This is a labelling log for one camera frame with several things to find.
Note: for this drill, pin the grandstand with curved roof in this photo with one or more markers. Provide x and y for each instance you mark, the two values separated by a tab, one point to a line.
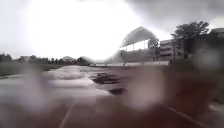
138	35

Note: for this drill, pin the grey multi-storey building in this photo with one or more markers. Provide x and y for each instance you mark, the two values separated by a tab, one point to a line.
168	50

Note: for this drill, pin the row of trees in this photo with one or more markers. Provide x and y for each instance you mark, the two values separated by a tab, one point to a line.
43	60

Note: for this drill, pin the dark tree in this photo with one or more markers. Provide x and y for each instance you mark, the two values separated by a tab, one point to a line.
190	33

